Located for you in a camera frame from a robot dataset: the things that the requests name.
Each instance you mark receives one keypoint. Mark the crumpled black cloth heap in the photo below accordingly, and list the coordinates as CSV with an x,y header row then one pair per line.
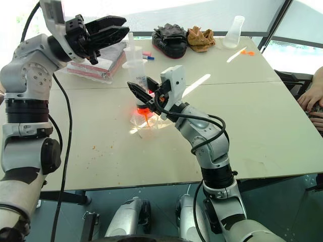
x,y
171,37

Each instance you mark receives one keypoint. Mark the person's right forearm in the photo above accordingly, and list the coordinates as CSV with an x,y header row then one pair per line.
x,y
318,78

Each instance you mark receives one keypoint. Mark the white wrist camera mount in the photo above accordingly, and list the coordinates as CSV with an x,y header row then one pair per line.
x,y
59,32
176,83

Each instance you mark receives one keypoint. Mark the white marker with blue cap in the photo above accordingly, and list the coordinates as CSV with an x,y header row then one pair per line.
x,y
149,58

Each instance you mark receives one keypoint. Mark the black chair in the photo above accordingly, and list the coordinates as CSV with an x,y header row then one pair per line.
x,y
290,80

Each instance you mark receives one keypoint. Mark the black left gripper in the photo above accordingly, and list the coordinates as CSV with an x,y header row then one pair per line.
x,y
78,37

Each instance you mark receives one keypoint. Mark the clear plastic cup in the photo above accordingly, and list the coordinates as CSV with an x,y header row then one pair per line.
x,y
157,126

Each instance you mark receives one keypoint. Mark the large clear plastic syringe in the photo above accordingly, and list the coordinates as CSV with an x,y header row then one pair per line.
x,y
137,68

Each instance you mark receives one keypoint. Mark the black table frame bar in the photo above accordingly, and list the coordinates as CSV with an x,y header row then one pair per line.
x,y
65,197

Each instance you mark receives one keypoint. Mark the person's left hand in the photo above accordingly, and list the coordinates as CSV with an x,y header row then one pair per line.
x,y
318,123

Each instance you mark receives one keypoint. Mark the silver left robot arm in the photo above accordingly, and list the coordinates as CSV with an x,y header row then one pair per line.
x,y
27,75

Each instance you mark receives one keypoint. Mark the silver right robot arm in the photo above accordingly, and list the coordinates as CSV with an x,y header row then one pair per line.
x,y
217,146

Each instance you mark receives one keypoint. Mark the stack of pink-edged packs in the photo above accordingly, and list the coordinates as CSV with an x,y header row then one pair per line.
x,y
101,68

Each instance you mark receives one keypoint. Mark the person's right hand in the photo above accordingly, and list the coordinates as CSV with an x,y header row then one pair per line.
x,y
311,98

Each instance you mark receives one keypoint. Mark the silver left robot leg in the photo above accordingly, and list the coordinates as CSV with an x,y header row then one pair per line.
x,y
126,219

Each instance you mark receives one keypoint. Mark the small orange plastic caps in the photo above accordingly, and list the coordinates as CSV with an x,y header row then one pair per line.
x,y
248,52

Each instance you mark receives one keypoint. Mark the black metal clamp bracket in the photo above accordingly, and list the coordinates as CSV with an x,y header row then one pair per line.
x,y
90,225

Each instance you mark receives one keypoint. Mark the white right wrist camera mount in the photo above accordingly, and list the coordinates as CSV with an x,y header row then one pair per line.
x,y
176,83

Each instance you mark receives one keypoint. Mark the pink marker cap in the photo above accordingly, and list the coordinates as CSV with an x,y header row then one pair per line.
x,y
146,54

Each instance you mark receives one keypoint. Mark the clear conical flask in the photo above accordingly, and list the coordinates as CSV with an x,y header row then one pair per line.
x,y
233,35

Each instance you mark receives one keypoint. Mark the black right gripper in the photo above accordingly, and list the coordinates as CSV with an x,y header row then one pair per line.
x,y
157,100

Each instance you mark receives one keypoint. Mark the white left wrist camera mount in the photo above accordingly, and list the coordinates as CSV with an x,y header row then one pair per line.
x,y
59,32

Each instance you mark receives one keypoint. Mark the crumpled brown cloth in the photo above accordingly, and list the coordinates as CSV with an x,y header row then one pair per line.
x,y
200,39

